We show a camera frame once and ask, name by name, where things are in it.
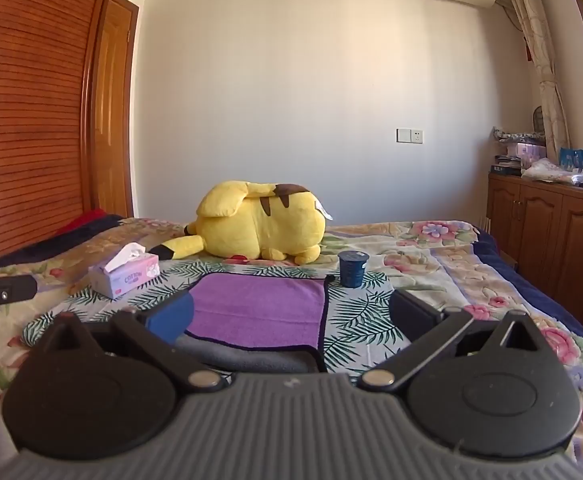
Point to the leaf print cloth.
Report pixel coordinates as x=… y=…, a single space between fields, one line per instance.
x=361 y=317

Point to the wooden cabinet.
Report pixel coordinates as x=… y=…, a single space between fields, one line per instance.
x=546 y=230

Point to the white plastic bag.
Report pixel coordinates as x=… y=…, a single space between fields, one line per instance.
x=551 y=170

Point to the floral folded cloth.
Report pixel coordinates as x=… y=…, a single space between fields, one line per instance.
x=516 y=135

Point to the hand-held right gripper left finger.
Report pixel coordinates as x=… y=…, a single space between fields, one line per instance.
x=172 y=316

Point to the blue boxes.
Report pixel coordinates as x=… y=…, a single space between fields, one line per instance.
x=575 y=159

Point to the purple box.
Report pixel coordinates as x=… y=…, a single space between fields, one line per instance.
x=526 y=152

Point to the pink tissue box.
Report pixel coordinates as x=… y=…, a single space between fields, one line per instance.
x=124 y=277

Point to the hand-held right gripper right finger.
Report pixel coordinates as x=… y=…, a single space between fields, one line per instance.
x=413 y=312

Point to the stack of books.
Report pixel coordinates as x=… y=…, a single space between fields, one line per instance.
x=506 y=165

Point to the yellow plush toy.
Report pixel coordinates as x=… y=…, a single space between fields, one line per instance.
x=259 y=222

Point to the dark blue bed sheet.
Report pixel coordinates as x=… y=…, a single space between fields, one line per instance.
x=536 y=290

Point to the wooden door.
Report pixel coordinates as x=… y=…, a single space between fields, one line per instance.
x=113 y=110

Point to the purple towel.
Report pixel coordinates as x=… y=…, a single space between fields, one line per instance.
x=266 y=310

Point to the white wall socket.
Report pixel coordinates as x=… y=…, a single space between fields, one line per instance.
x=409 y=135

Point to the wooden slatted wardrobe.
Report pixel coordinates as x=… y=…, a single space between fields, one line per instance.
x=26 y=110

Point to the red cloth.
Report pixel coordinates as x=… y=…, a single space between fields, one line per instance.
x=83 y=221

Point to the grey towel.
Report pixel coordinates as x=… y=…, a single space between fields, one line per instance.
x=251 y=357

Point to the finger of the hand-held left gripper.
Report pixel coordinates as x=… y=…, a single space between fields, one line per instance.
x=10 y=288

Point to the floral beige curtain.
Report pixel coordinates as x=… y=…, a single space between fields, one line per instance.
x=541 y=60

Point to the dark blue cup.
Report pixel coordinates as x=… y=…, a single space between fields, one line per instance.
x=352 y=270

